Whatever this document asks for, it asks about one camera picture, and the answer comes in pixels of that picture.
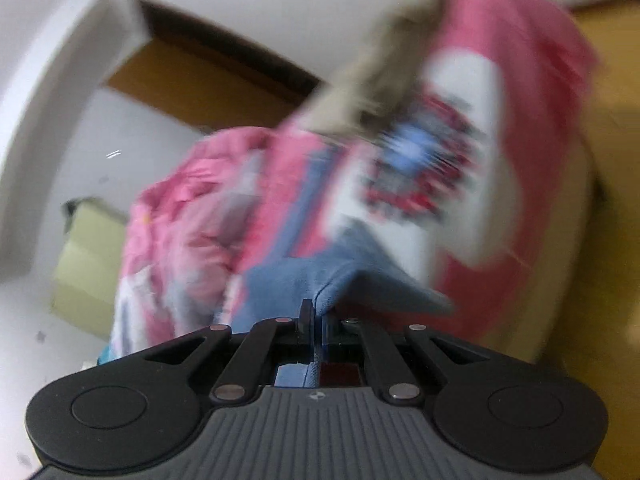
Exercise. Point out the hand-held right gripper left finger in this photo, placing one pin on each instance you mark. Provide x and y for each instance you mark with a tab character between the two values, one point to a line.
306	320

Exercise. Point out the brown wooden door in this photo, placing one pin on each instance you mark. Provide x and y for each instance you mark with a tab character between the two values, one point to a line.
200	85

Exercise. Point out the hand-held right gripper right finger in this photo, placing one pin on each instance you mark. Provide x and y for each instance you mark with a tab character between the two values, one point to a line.
324	335

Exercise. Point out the folded beige pants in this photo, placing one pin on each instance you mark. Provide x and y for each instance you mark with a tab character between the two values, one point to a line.
380	60

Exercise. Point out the pink patterned quilt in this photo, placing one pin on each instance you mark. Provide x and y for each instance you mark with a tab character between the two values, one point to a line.
175	240

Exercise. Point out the blue jeans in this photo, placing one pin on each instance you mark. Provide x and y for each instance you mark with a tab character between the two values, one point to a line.
350	265

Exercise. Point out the pale yellow wardrobe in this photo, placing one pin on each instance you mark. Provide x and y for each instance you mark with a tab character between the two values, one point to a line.
85	270

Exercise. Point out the pink floral fleece blanket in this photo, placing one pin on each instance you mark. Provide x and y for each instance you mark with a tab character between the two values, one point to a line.
525	35

